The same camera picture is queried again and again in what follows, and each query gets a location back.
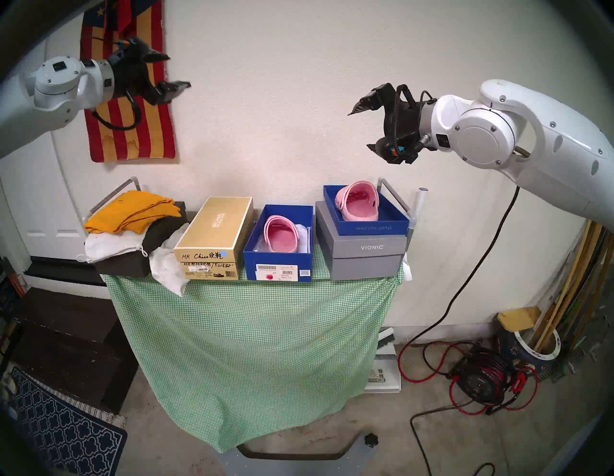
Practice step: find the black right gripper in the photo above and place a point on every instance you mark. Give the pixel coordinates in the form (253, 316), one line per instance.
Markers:
(407, 117)

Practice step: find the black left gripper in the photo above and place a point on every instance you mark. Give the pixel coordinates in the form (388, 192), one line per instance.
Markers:
(132, 74)

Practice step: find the pink clog shoe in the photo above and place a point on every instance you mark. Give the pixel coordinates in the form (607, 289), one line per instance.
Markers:
(280, 235)
(357, 206)

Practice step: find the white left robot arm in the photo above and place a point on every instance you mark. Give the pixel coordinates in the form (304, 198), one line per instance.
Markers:
(48, 96)

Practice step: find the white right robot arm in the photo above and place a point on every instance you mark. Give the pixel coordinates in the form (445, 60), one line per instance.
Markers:
(527, 144)

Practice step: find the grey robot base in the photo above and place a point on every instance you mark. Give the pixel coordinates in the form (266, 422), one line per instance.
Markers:
(297, 468)

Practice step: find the blue shoe box lid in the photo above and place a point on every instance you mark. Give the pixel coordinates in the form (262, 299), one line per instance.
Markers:
(379, 228)

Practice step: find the grey Vionic shoe box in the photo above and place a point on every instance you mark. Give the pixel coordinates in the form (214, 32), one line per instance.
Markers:
(364, 261)

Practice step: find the tan shoe box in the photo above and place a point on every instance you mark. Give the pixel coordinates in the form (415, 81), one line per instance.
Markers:
(216, 223)

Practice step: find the blue shoe box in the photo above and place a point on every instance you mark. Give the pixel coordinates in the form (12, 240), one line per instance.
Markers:
(278, 264)

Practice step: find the dark brown shoe box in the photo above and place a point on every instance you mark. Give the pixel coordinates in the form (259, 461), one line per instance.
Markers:
(127, 266)

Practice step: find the white flat labelled box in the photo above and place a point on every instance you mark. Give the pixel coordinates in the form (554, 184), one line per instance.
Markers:
(383, 376)

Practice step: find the red yellow striped flag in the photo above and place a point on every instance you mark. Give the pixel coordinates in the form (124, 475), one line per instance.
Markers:
(163, 139)

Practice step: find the white plastic tube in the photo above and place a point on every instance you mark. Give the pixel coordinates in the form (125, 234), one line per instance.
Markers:
(419, 206)

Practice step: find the orange folded cloth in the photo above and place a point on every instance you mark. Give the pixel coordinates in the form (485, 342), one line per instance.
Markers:
(129, 211)

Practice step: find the white panel door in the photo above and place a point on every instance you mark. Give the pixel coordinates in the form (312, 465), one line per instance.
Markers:
(38, 216)

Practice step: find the white crumpled cloth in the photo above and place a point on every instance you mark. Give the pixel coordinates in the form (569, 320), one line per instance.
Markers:
(168, 268)

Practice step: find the black door sill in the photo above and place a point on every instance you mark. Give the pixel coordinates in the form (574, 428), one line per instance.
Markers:
(62, 271)

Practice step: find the green checkered tablecloth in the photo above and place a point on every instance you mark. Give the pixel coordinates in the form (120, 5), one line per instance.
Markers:
(249, 345)

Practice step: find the wooden sticks bundle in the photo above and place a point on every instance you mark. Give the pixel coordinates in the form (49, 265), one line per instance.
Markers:
(571, 288)

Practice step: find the blue white ceramic pot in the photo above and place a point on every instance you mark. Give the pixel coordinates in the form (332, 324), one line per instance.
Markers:
(511, 348)

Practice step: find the dark wooden step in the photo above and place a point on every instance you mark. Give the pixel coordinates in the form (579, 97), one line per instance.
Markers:
(67, 340)

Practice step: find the black star knob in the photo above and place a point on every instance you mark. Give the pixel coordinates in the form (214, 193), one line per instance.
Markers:
(371, 440)

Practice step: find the dark curved base bar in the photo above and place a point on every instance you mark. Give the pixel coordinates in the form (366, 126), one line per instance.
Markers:
(292, 456)

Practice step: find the blue patterned rug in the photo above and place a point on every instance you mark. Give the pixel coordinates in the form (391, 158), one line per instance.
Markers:
(62, 436)

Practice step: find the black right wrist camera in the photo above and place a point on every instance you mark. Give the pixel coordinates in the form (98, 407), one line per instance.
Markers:
(400, 152)

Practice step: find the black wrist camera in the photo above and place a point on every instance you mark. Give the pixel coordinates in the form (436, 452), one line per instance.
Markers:
(400, 152)
(128, 46)

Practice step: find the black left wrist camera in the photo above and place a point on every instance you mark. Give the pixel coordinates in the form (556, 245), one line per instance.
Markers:
(128, 46)

